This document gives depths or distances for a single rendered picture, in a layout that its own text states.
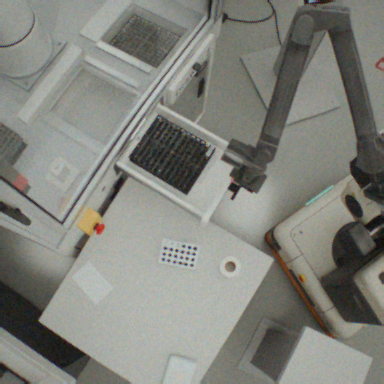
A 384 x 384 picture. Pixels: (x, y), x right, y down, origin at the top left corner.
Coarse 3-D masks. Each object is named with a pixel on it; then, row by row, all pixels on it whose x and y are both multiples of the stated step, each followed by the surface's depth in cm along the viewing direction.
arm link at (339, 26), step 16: (320, 16) 90; (336, 16) 88; (336, 32) 91; (352, 32) 91; (336, 48) 94; (352, 48) 93; (352, 64) 95; (352, 80) 97; (352, 96) 99; (368, 96) 99; (352, 112) 102; (368, 112) 100; (368, 128) 102; (368, 144) 102; (368, 160) 104
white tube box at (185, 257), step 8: (168, 240) 144; (168, 248) 143; (176, 248) 143; (184, 248) 144; (192, 248) 144; (160, 256) 142; (168, 256) 143; (176, 256) 146; (184, 256) 143; (192, 256) 143; (168, 264) 142; (176, 264) 142; (184, 264) 146; (192, 264) 146
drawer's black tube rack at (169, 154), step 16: (160, 128) 143; (176, 128) 146; (144, 144) 141; (160, 144) 142; (176, 144) 142; (192, 144) 142; (144, 160) 140; (160, 160) 141; (176, 160) 140; (192, 160) 144; (208, 160) 144; (160, 176) 139; (176, 176) 139
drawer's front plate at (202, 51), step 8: (208, 40) 150; (200, 48) 148; (208, 48) 154; (200, 56) 150; (192, 64) 147; (200, 64) 157; (184, 72) 146; (176, 80) 145; (184, 80) 150; (168, 88) 144; (176, 88) 146; (168, 96) 148; (176, 96) 153
